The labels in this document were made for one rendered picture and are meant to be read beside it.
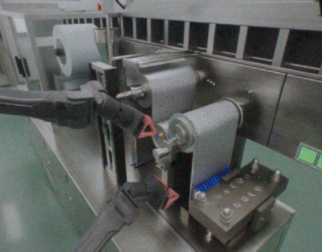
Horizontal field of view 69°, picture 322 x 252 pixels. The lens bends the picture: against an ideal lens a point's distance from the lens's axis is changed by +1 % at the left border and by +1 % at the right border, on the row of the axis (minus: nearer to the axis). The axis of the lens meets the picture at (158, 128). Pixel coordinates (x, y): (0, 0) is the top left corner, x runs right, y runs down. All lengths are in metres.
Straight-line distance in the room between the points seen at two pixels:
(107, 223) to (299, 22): 0.80
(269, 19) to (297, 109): 0.32
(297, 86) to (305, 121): 0.12
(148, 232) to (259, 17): 0.87
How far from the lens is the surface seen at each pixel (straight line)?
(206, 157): 0.88
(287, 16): 0.92
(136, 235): 0.94
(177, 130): 0.79
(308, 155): 0.96
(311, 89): 0.90
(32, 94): 0.61
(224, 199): 0.90
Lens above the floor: 1.65
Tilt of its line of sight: 29 degrees down
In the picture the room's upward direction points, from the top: straight up
